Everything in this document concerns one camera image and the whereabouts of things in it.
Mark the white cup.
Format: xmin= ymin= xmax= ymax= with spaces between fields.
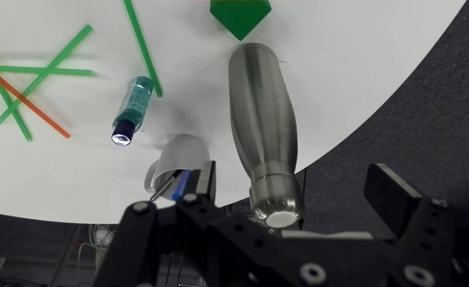
xmin=142 ymin=133 xmax=214 ymax=203

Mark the small teal sanitizer bottle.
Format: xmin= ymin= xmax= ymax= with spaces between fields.
xmin=110 ymin=76 xmax=156 ymax=149

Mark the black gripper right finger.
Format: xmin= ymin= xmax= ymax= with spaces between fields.
xmin=364 ymin=162 xmax=469 ymax=287

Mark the silver metal bottle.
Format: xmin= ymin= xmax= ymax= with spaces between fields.
xmin=227 ymin=42 xmax=306 ymax=230

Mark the blue straw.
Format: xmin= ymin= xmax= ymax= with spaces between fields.
xmin=171 ymin=170 xmax=195 ymax=205

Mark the long green straw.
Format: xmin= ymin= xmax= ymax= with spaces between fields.
xmin=121 ymin=0 xmax=164 ymax=99

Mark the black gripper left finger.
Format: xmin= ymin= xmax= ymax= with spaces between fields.
xmin=93 ymin=158 xmax=231 ymax=287

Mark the silver metal pen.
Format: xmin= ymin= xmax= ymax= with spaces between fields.
xmin=148 ymin=171 xmax=183 ymax=205

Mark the green cube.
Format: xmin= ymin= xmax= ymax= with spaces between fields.
xmin=207 ymin=0 xmax=274 ymax=44

